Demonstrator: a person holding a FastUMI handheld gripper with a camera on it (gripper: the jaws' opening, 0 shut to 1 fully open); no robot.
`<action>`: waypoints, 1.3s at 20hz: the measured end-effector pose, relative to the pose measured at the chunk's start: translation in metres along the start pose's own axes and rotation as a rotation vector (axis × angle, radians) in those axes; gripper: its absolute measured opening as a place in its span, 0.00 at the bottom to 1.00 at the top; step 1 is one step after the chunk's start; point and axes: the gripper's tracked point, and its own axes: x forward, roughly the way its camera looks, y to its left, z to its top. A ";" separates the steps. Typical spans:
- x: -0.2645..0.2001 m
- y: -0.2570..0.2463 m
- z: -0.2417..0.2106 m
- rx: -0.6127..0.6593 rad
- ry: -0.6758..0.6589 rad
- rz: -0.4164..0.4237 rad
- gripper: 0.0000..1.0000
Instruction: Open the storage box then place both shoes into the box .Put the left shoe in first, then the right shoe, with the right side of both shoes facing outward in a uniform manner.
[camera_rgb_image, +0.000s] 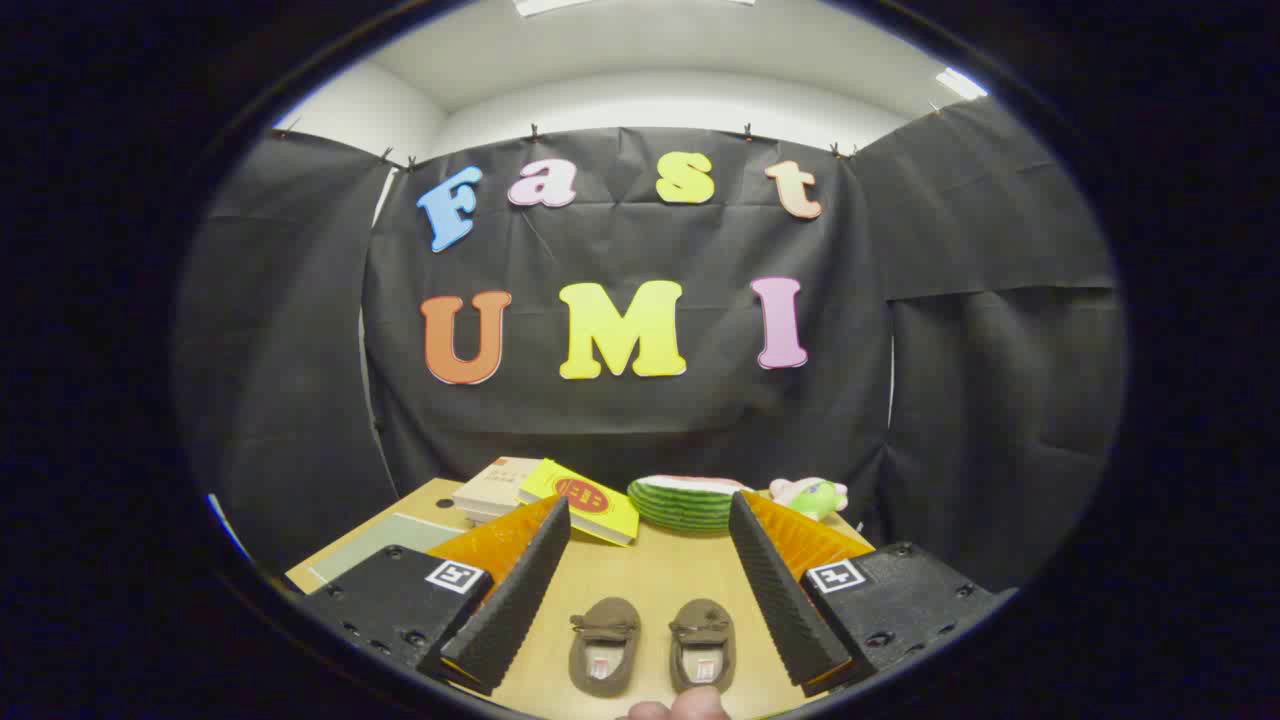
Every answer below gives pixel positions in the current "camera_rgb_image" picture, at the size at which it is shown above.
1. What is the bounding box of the watermelon slice plush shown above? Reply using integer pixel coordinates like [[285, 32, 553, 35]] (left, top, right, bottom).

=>
[[627, 474, 756, 534]]

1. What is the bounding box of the yellow book with red label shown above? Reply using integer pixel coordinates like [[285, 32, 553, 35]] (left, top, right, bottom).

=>
[[517, 458, 641, 547]]

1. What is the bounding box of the brown fuzzy shoe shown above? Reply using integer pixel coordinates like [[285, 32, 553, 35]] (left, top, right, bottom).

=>
[[568, 597, 642, 699], [667, 598, 738, 695]]

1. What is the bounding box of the pale green fabric storage box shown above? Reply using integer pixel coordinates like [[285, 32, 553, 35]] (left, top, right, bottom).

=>
[[308, 512, 469, 591]]

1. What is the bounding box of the black backdrop cloth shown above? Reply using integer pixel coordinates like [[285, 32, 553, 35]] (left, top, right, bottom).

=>
[[172, 95, 1129, 593]]

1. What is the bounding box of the pink and green plush toy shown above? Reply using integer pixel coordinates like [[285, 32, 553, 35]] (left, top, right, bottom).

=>
[[768, 476, 850, 522]]

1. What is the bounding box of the beige book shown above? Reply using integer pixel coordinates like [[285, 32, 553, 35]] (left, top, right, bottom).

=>
[[452, 456, 543, 523]]

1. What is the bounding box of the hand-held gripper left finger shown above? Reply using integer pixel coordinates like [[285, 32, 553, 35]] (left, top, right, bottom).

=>
[[296, 495, 572, 698]]

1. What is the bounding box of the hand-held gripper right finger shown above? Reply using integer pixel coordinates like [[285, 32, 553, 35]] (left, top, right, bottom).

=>
[[728, 490, 1016, 698]]

